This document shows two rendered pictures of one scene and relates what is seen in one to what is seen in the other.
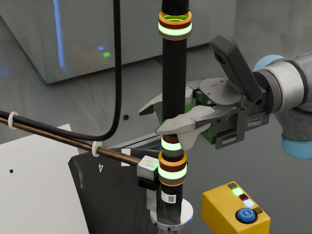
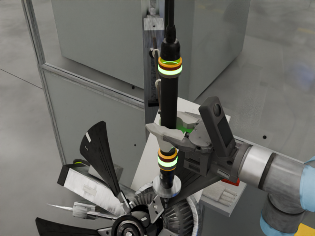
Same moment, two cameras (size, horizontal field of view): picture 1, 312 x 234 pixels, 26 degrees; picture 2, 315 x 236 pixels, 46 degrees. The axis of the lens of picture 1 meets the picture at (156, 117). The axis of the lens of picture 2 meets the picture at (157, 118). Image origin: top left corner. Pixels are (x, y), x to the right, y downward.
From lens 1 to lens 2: 0.72 m
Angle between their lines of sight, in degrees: 47
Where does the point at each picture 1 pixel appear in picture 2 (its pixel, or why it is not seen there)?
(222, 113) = (181, 144)
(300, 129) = (265, 209)
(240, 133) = (202, 169)
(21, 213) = not seen: hidden behind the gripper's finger
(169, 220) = (158, 186)
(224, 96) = (198, 138)
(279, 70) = (254, 152)
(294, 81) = (256, 167)
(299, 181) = not seen: outside the picture
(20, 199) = not seen: hidden behind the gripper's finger
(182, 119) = (160, 129)
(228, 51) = (200, 108)
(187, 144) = (162, 147)
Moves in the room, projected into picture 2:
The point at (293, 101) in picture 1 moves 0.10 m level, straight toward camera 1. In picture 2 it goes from (248, 180) to (198, 192)
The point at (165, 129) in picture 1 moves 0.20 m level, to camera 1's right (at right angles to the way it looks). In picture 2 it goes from (148, 127) to (204, 195)
